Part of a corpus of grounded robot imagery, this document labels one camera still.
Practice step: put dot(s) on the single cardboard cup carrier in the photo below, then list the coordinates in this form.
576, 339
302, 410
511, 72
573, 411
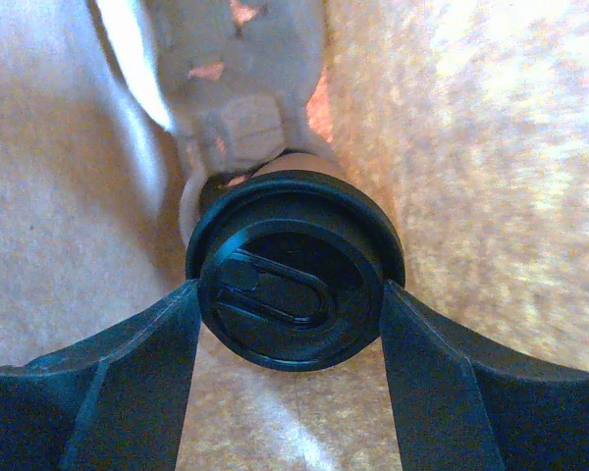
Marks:
230, 81

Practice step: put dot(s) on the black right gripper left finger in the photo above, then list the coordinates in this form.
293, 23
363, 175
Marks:
114, 401

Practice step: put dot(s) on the single brown paper cup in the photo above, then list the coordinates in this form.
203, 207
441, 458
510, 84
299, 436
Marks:
302, 162

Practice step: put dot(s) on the green brown paper bag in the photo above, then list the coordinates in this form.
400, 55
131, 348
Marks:
466, 121

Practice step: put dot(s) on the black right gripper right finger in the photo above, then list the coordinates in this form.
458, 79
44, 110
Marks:
464, 402

